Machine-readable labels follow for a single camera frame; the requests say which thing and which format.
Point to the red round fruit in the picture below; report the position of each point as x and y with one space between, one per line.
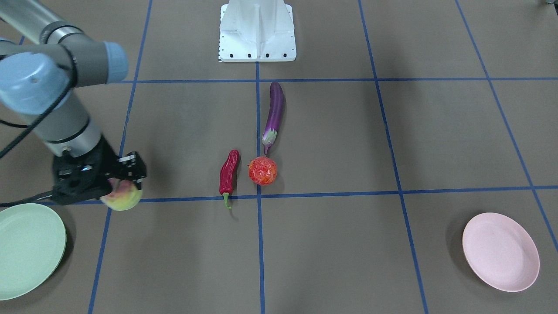
262 170

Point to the green plate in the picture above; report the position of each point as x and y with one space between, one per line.
32 243

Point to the pink plate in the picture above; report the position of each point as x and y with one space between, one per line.
501 252

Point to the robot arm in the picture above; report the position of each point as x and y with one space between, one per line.
38 82

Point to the yellow pink peach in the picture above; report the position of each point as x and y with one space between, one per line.
125 195

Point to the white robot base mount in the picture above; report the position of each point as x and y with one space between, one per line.
256 31

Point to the purple eggplant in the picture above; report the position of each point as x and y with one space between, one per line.
273 123

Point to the red chili pepper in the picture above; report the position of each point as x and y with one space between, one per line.
227 176

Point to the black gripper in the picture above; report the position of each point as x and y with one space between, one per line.
106 157

